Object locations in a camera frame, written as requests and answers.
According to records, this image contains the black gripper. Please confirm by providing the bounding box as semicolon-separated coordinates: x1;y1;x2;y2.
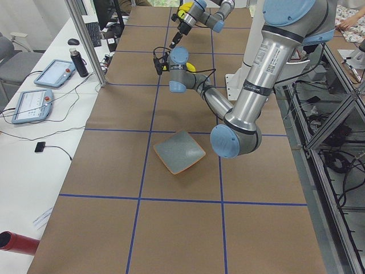
169;22;192;48
156;55;169;74

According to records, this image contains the yellow banana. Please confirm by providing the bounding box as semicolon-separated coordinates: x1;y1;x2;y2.
177;2;193;18
186;62;196;73

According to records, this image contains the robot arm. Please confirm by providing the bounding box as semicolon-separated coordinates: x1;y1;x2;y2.
169;0;235;49
153;1;337;158

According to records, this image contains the grey square plate orange rim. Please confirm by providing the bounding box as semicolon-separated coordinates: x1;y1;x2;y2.
153;131;206;175

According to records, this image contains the black keyboard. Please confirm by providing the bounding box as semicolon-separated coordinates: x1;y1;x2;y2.
85;22;102;47

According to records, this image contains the black monitor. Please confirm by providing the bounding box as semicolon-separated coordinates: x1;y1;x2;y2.
92;0;124;30

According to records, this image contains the black water bottle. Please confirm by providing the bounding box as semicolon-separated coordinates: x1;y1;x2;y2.
69;48;88;78

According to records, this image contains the black computer mouse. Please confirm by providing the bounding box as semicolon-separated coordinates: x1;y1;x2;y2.
67;38;80;46

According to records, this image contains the blue teach pendant far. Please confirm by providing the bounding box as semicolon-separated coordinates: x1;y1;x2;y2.
34;59;76;88

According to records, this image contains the blue teach pendant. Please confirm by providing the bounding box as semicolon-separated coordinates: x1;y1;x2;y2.
11;88;54;124
34;59;76;88

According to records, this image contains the blue teach pendant near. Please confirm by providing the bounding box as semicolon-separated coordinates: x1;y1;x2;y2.
11;88;54;124

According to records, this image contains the small black puck device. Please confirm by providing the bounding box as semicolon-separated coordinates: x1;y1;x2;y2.
34;142;46;153

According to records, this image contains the red cylinder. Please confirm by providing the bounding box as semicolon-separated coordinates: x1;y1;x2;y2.
1;231;40;256

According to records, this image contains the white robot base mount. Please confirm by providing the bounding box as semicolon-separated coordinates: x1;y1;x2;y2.
225;72;245;101

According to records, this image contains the aluminium frame post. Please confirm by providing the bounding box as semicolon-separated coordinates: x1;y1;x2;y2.
65;0;106;87

